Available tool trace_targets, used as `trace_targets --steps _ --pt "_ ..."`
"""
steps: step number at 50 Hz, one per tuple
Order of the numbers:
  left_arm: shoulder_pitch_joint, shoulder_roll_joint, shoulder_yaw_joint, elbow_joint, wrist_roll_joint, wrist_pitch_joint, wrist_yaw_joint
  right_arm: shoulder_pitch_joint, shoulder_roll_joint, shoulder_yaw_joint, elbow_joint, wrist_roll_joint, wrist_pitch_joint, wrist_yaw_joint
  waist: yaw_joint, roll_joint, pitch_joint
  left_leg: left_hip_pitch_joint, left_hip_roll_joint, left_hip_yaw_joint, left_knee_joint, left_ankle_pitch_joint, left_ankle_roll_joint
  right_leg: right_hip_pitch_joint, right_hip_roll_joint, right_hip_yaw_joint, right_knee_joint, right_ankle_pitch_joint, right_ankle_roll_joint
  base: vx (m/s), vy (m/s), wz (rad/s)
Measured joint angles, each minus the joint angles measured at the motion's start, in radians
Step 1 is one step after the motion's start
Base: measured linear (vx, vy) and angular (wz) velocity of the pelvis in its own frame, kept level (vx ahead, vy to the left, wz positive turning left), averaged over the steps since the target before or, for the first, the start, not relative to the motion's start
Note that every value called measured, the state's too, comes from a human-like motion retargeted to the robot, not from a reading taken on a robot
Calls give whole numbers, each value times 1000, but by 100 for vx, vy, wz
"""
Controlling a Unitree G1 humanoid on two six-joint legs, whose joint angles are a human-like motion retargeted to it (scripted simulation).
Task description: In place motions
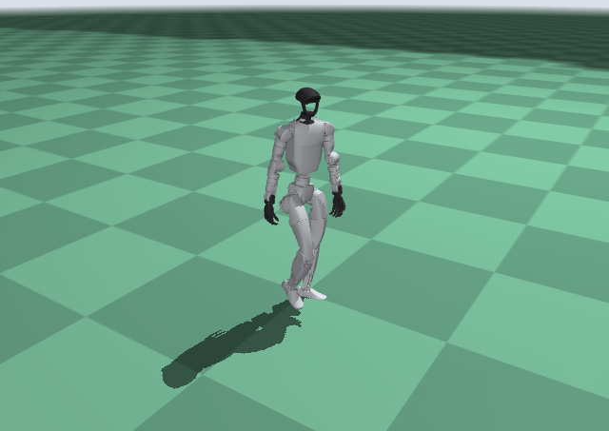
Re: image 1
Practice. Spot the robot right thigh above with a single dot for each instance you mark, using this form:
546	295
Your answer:
299	223

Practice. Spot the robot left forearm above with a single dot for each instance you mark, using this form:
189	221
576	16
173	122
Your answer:
334	175

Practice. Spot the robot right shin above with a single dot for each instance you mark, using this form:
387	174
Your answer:
298	270

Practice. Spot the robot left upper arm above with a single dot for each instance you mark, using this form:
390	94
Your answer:
331	157

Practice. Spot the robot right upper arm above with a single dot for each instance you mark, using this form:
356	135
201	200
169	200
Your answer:
282	135

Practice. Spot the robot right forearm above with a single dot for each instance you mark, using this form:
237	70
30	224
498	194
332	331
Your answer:
272	180

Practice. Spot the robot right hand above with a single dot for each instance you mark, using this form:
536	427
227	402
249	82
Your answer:
269	210

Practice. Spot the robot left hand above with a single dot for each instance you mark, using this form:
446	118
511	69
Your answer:
338	203

